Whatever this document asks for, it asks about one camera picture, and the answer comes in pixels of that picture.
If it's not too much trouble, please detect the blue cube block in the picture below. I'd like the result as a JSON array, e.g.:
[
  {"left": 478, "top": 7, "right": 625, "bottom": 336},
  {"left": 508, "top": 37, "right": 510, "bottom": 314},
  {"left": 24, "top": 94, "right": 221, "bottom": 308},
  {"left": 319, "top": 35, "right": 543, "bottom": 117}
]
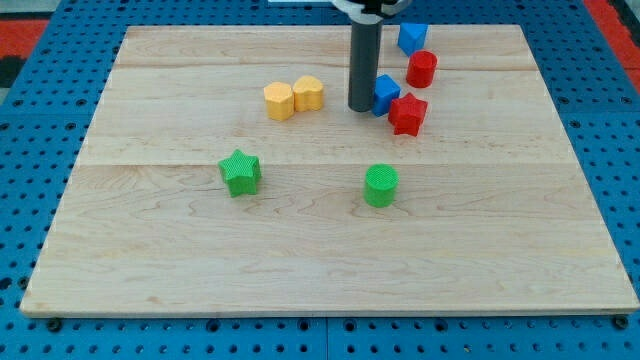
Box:
[{"left": 371, "top": 74, "right": 401, "bottom": 117}]

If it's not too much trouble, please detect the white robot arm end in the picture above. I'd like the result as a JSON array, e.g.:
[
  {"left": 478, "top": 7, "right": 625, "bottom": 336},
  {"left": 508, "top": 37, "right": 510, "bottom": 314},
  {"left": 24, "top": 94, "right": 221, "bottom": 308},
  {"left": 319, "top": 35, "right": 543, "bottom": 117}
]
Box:
[{"left": 331, "top": 0, "right": 412, "bottom": 25}]

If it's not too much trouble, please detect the green star block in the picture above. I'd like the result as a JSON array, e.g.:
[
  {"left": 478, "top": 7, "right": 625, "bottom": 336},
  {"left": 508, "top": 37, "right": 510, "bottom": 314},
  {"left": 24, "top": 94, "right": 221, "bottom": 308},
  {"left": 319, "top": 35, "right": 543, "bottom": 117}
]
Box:
[{"left": 218, "top": 149, "right": 262, "bottom": 197}]

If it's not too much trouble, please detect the red star block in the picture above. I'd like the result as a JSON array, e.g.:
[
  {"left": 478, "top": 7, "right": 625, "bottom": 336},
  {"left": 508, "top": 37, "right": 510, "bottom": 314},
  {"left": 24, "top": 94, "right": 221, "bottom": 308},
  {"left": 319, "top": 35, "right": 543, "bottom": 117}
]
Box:
[{"left": 388, "top": 93, "right": 429, "bottom": 137}]

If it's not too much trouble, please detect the green cylinder block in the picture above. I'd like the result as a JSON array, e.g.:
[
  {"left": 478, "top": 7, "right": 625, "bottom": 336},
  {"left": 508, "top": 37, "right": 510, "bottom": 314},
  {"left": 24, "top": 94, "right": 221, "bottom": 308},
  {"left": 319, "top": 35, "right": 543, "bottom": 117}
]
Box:
[{"left": 363, "top": 164, "right": 399, "bottom": 208}]

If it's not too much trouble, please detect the yellow heart block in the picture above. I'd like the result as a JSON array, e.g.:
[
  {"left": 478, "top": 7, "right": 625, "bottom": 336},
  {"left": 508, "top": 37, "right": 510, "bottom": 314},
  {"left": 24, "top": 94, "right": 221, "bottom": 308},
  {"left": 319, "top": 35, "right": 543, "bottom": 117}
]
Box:
[{"left": 293, "top": 75, "right": 324, "bottom": 112}]

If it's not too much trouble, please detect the yellow hexagon block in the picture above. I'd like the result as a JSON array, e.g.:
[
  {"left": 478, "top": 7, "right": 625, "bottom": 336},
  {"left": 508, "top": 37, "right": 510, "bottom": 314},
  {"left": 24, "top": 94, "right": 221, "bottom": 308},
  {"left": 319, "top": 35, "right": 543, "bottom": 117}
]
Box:
[{"left": 263, "top": 82, "right": 295, "bottom": 121}]

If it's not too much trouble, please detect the wooden board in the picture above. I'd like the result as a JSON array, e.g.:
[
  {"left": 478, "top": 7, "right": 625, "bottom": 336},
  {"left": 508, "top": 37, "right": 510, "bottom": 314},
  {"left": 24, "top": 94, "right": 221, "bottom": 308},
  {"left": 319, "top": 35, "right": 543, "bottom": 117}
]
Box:
[{"left": 21, "top": 25, "right": 639, "bottom": 318}]

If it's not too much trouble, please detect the red cylinder block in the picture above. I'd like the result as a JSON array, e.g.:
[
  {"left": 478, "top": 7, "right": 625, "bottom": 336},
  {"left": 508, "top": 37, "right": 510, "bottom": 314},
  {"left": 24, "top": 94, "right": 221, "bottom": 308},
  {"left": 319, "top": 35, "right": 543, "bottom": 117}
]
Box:
[{"left": 406, "top": 50, "right": 438, "bottom": 88}]

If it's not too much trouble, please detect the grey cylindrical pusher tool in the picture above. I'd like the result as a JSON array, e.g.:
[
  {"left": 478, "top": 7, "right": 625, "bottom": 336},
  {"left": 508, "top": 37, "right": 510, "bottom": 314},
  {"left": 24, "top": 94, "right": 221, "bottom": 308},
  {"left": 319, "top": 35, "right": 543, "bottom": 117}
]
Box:
[{"left": 348, "top": 20, "right": 382, "bottom": 112}]

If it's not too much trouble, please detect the blue triangular block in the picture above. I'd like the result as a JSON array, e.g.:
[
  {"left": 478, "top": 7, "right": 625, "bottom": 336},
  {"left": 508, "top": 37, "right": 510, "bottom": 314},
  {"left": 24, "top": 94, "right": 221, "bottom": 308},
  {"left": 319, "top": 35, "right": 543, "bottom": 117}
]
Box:
[{"left": 397, "top": 22, "right": 429, "bottom": 57}]

